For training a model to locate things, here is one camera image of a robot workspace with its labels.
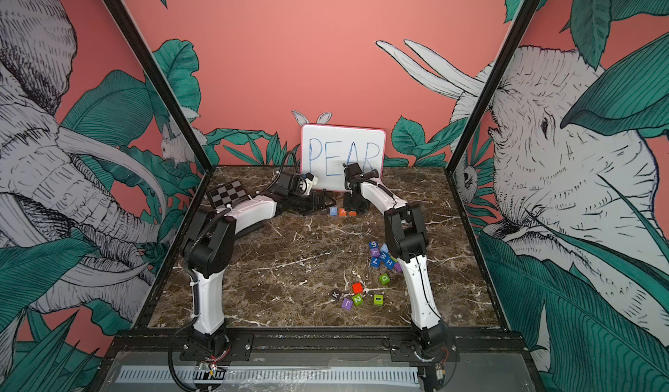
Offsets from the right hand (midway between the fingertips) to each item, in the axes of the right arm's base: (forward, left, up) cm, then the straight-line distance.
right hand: (348, 204), depth 104 cm
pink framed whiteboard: (+17, +9, +15) cm, 25 cm away
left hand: (-5, +7, +9) cm, 12 cm away
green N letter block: (-37, -3, -2) cm, 37 cm away
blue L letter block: (-24, -10, -2) cm, 26 cm away
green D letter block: (-30, -12, -2) cm, 33 cm away
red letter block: (-33, -3, -3) cm, 33 cm away
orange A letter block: (-3, +2, -2) cm, 4 cm away
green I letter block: (-37, -10, -2) cm, 38 cm away
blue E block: (-3, +6, -1) cm, 7 cm away
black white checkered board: (+4, +53, 0) cm, 53 cm away
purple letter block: (-38, 0, -2) cm, 38 cm away
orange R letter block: (-3, -2, -2) cm, 5 cm away
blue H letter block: (-24, -15, -3) cm, 29 cm away
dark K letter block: (-35, +4, -2) cm, 36 cm away
